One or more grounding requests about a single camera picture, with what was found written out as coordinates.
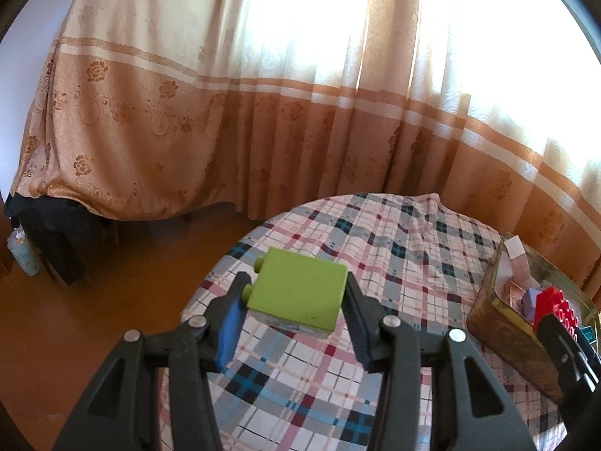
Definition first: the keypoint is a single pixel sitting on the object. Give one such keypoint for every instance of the dark furniture under curtain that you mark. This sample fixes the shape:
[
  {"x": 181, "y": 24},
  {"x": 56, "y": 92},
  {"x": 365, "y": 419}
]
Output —
[{"x": 61, "y": 230}]

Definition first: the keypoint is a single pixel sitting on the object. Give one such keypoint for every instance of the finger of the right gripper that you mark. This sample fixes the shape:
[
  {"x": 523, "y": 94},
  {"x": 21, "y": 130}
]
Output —
[{"x": 578, "y": 367}]

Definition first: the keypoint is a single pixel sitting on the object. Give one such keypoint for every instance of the purple small box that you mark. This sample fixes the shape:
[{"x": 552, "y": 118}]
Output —
[{"x": 528, "y": 304}]

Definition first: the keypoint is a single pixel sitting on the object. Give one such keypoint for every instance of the copper rectangular box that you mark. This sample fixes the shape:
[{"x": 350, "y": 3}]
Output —
[{"x": 512, "y": 295}]

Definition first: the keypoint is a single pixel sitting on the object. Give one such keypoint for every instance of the light blue bottle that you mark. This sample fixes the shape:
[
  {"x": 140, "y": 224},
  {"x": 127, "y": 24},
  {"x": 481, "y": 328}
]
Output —
[{"x": 22, "y": 251}]

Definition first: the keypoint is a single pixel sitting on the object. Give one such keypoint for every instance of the green building block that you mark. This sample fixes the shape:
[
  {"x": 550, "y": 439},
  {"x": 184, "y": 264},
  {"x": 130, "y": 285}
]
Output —
[{"x": 296, "y": 293}]

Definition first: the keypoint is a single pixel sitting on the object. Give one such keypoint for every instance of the red building block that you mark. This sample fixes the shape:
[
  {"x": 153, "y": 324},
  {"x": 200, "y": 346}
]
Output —
[{"x": 551, "y": 301}]

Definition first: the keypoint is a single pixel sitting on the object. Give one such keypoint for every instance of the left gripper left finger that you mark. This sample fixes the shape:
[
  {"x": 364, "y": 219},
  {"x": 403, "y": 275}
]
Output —
[{"x": 119, "y": 409}]

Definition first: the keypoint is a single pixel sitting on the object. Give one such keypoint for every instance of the orange cream patterned curtain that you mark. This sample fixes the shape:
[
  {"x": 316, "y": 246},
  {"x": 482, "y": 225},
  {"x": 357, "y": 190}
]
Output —
[{"x": 148, "y": 109}]

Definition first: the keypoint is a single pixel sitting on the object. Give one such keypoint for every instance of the white red carton box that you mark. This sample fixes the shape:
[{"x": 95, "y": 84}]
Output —
[{"x": 518, "y": 260}]

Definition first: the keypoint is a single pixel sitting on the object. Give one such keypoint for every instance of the plaid tablecloth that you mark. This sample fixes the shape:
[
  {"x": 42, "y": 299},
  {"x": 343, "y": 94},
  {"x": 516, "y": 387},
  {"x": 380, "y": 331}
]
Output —
[{"x": 290, "y": 391}]

